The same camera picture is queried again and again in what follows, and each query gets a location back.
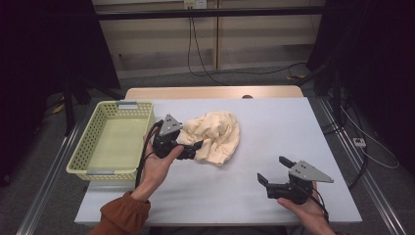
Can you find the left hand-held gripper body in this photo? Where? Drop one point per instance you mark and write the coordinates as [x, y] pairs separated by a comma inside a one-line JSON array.
[[169, 125]]

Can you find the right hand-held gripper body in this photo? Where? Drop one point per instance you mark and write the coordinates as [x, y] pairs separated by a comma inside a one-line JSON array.
[[305, 171]]

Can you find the cream cloth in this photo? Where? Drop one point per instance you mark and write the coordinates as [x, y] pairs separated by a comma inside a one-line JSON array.
[[217, 135]]

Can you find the pale green plastic basket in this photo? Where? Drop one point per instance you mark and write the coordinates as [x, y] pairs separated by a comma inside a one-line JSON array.
[[114, 143]]

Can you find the person's right hand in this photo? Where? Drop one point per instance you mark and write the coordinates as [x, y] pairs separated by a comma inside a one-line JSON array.
[[311, 215]]

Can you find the person's left hand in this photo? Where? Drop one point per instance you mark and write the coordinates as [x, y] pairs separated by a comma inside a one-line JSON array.
[[155, 173]]

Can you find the white table mat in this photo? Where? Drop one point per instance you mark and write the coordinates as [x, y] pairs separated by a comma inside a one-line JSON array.
[[228, 192]]

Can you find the wooden table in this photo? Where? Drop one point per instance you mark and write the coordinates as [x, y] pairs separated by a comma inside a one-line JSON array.
[[195, 92]]

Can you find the white power strip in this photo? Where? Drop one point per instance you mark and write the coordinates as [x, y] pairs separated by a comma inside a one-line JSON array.
[[359, 142]]

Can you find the black tripod stand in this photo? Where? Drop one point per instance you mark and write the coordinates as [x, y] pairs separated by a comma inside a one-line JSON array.
[[336, 94], [69, 107]]

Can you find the yellow floor tape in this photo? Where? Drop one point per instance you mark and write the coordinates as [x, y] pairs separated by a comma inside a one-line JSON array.
[[297, 77]]

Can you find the black horizontal bar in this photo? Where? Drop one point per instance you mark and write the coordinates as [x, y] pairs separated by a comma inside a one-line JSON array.
[[195, 13]]

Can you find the black curtain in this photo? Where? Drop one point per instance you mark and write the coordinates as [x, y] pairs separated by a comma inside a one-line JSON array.
[[381, 65], [39, 65]]

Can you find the aluminium floor rail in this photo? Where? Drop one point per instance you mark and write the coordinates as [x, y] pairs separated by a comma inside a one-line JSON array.
[[49, 176], [368, 182]]

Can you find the white wall outlet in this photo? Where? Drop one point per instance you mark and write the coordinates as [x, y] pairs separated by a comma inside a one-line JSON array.
[[195, 4]]

